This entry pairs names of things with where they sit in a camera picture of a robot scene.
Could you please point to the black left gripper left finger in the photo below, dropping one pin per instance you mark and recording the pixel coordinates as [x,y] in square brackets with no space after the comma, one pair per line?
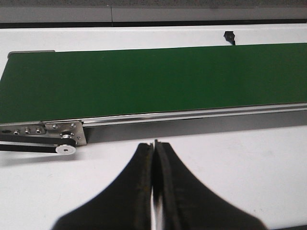
[124,205]

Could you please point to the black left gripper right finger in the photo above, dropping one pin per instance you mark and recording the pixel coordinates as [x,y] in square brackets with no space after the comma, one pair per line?
[182,202]

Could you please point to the silver belt pulley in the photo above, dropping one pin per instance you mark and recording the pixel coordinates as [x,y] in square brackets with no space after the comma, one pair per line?
[65,149]

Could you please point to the black timing belt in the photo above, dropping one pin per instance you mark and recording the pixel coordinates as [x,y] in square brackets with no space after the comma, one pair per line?
[33,144]

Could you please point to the green conveyor belt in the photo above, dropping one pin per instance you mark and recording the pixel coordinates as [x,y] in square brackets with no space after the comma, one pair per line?
[49,86]

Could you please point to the left steel table top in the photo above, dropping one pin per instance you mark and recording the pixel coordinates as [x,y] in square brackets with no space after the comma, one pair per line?
[214,4]

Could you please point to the steel motor side bracket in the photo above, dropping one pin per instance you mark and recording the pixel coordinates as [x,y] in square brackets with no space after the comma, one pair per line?
[43,132]

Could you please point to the aluminium conveyor side rail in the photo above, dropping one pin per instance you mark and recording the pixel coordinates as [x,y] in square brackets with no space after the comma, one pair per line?
[192,114]

